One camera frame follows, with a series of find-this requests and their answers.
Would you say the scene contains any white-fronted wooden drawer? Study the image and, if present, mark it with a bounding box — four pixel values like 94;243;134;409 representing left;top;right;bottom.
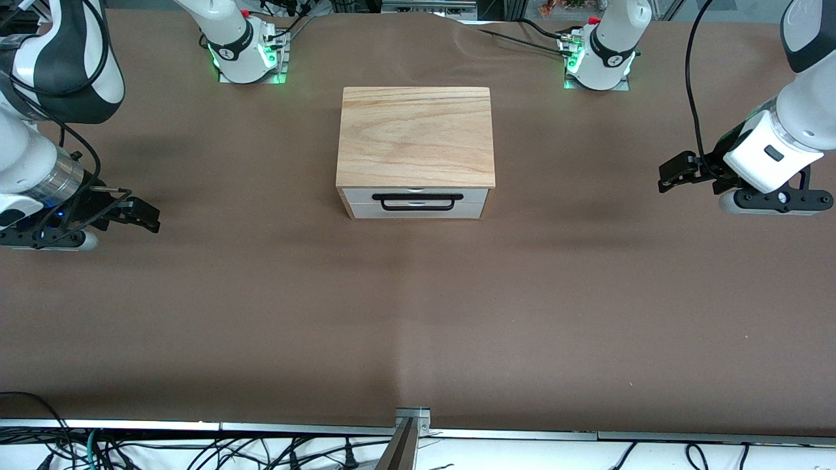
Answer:
349;202;487;220
341;187;490;204

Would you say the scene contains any black drawer handle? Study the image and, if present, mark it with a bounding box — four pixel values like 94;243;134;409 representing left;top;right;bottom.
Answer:
372;193;464;212

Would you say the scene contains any wooden drawer cabinet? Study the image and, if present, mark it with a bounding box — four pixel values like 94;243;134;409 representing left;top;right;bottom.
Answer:
336;87;496;220

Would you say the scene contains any brown table mat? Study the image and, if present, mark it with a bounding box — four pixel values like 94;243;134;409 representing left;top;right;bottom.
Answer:
0;8;836;437

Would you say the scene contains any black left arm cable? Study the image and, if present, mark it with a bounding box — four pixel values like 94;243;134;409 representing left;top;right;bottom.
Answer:
684;0;716;165

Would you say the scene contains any black table cable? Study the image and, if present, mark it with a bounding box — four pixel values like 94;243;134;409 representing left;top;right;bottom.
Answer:
519;18;579;41
479;27;568;56

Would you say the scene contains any aluminium table edge rail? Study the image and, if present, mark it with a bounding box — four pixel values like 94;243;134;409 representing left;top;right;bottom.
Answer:
0;418;836;447

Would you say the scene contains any teal floor cable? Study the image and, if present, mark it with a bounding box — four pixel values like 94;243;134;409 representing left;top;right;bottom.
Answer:
80;429;100;469

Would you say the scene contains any aluminium frame profile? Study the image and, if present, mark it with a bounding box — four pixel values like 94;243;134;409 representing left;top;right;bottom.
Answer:
381;0;479;18

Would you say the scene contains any metal table edge bracket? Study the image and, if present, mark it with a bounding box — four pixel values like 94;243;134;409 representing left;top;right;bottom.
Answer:
374;407;432;470

